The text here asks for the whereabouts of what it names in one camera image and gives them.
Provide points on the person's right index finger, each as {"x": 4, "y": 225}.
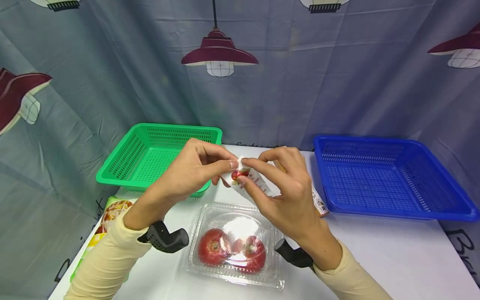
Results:
{"x": 264, "y": 166}

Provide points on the green plastic basket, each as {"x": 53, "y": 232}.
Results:
{"x": 142, "y": 158}

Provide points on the white red printed packet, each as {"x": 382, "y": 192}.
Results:
{"x": 258, "y": 181}

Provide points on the red apple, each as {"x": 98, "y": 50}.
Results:
{"x": 253, "y": 255}
{"x": 213, "y": 246}

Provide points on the clear plastic clamshell container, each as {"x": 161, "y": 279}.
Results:
{"x": 210, "y": 216}

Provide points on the person's right hand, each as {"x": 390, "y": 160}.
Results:
{"x": 292, "y": 200}

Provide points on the person's left index finger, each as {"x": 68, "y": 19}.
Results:
{"x": 213, "y": 146}

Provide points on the green yellow snack packet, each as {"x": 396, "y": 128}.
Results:
{"x": 112, "y": 210}

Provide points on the person's right thumb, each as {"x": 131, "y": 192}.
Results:
{"x": 253, "y": 192}

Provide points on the person's left hand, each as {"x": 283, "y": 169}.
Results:
{"x": 183, "y": 175}

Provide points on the black wrist band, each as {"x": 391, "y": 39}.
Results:
{"x": 165, "y": 237}
{"x": 294, "y": 254}

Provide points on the blue plastic basket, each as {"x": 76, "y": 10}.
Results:
{"x": 375, "y": 183}

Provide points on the person's left fingers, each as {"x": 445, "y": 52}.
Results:
{"x": 215, "y": 180}

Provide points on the person's right middle finger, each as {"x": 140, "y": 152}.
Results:
{"x": 281, "y": 152}

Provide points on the person's right forearm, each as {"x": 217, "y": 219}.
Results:
{"x": 345, "y": 275}

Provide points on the person's left thumb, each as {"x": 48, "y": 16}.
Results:
{"x": 221, "y": 167}

